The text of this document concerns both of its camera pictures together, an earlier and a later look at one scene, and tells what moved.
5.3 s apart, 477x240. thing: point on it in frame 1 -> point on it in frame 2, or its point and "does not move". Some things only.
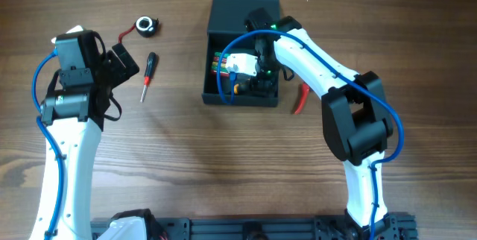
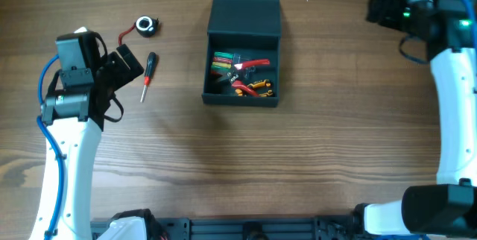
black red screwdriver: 149,71 does not move
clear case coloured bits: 223,71 does not move
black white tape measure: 144,26 does not move
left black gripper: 121,62 does not move
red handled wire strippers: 305,89 -> 234,76
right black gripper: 261,67 -> 382,7
